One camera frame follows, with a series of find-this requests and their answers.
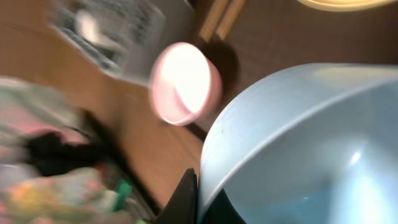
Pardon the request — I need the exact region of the yellow plate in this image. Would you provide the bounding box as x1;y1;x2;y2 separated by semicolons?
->
298;0;397;12

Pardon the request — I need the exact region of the grey dishwasher rack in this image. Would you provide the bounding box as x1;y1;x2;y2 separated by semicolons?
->
49;0;195;86

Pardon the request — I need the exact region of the dark brown serving tray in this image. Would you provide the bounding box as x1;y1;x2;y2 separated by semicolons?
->
187;0;397;140

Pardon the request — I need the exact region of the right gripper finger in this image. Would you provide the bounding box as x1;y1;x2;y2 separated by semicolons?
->
153;168;198;224

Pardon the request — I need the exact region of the white cup in rack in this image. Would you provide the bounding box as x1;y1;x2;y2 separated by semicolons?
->
75;10;104;45

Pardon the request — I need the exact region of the light blue bowl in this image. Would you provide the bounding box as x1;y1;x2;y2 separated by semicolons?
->
197;63;397;223

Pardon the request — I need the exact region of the pink bowl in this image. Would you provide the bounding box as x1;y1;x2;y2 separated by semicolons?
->
149;42;223;126

